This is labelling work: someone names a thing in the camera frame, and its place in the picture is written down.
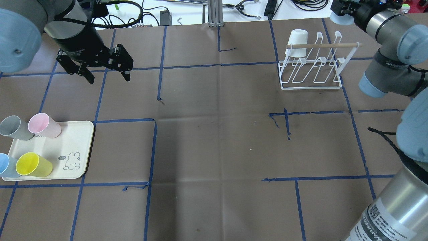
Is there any black power adapter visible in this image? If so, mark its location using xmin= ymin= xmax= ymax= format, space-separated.
xmin=159 ymin=10 xmax=172 ymax=26

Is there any cream white plastic cup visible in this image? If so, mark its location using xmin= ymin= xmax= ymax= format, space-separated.
xmin=288 ymin=29 xmax=308 ymax=58

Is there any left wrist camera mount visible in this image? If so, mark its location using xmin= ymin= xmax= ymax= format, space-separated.
xmin=77 ymin=0 xmax=109 ymax=20

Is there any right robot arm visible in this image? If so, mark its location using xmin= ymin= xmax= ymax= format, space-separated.
xmin=330 ymin=0 xmax=428 ymax=241

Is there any pink plastic cup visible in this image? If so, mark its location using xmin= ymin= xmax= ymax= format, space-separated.
xmin=28 ymin=113 xmax=62 ymax=138

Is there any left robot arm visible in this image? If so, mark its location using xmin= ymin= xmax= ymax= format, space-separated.
xmin=0 ymin=0 xmax=134 ymax=83

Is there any cream plastic tray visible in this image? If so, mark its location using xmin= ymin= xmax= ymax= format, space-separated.
xmin=3 ymin=120 xmax=94 ymax=181

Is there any white wire cup rack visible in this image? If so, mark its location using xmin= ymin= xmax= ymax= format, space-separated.
xmin=277 ymin=31 xmax=363 ymax=90

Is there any aluminium frame post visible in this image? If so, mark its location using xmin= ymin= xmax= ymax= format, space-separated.
xmin=203 ymin=0 xmax=224 ymax=27

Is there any light blue cup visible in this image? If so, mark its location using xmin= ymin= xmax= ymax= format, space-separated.
xmin=330 ymin=11 xmax=354 ymax=25
xmin=0 ymin=153 xmax=21 ymax=178

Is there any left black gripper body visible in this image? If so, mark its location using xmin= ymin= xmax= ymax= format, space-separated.
xmin=55 ymin=26 xmax=109 ymax=67

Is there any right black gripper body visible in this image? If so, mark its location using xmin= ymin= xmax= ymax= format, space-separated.
xmin=353 ymin=2 xmax=385 ymax=30

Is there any grey plastic cup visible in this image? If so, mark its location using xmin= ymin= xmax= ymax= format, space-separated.
xmin=0 ymin=115 xmax=35 ymax=141

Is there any yellow plastic cup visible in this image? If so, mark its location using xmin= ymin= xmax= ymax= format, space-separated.
xmin=16 ymin=152 xmax=53 ymax=177

